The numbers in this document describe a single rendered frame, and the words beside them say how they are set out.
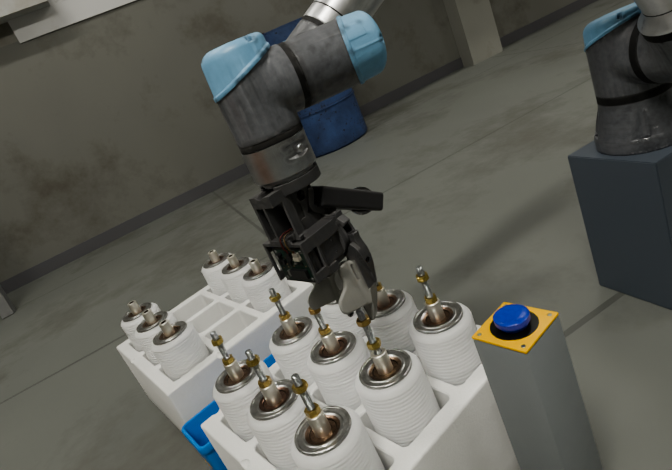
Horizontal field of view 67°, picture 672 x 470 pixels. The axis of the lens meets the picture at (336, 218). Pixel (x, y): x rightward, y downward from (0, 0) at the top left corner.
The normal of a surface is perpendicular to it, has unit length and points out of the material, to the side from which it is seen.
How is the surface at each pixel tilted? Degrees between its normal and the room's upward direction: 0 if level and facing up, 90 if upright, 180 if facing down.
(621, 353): 0
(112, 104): 90
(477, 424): 90
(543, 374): 90
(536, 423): 90
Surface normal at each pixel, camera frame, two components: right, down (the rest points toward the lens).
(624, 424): -0.37, -0.87
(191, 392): 0.60, 0.04
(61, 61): 0.38, 0.18
